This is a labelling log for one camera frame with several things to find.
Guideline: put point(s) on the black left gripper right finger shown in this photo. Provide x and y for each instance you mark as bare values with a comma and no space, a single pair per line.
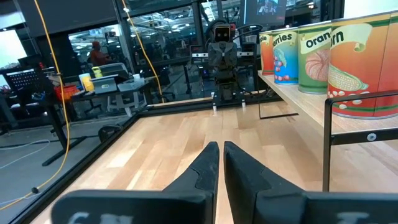
248,193

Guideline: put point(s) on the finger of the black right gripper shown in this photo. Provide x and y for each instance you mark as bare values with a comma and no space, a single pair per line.
215,56
229,56

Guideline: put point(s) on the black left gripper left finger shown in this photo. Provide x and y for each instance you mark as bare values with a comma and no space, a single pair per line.
199,186

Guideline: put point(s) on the Apple label red can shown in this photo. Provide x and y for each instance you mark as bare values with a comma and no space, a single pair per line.
266,59

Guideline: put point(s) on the Cherries label blue can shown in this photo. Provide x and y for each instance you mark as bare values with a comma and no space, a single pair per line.
286,62

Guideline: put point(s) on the Orange label green can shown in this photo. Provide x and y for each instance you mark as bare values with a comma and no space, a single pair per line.
314,68

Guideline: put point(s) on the Corn label orange can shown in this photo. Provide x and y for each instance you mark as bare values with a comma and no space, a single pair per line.
354,62

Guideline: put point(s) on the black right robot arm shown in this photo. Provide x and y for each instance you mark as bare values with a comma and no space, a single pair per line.
225,81

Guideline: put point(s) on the wooden shelf black legs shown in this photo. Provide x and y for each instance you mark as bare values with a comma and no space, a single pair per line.
311,102

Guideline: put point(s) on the white cup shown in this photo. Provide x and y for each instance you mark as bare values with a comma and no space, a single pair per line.
136,77

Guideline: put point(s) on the grey monitor back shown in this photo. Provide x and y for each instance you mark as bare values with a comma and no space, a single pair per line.
115,69

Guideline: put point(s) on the white leg table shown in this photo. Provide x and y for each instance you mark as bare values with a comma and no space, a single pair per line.
124,105

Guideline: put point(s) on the person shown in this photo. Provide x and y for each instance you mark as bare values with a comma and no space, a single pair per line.
98,56

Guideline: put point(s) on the yellow-green small container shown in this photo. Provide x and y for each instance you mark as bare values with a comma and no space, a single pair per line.
97,72

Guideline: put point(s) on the black round floor object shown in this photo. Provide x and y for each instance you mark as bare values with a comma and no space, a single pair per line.
109,132

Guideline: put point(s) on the yellow container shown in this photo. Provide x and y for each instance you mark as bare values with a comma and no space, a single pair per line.
87,83

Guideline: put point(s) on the orange bin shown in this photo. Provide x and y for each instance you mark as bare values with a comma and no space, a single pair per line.
66,92

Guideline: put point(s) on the black T-leg stand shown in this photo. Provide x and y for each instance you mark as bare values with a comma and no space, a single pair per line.
59,130

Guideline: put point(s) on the black desk perforated panel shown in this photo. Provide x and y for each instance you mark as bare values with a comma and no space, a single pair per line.
23,79

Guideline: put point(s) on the white board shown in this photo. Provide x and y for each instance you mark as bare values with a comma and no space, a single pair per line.
11,46

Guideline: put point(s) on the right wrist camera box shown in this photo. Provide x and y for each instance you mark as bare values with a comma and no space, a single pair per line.
222,33

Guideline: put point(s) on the wall monitor screen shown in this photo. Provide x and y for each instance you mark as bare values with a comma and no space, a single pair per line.
264,12

